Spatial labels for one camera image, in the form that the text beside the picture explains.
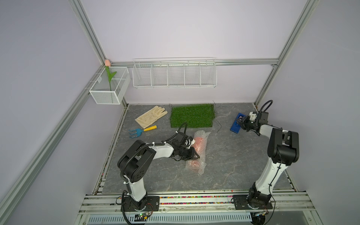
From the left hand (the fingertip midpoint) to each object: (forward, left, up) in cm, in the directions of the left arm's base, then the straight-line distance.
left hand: (198, 159), depth 86 cm
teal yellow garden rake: (+27, +42, -5) cm, 50 cm away
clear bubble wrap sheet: (+15, -4, +5) cm, 16 cm away
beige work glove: (+38, +36, -5) cm, 53 cm away
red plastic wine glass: (-4, +4, +3) cm, 7 cm away
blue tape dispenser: (+22, -30, 0) cm, 38 cm away
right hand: (+27, -31, +3) cm, 41 cm away
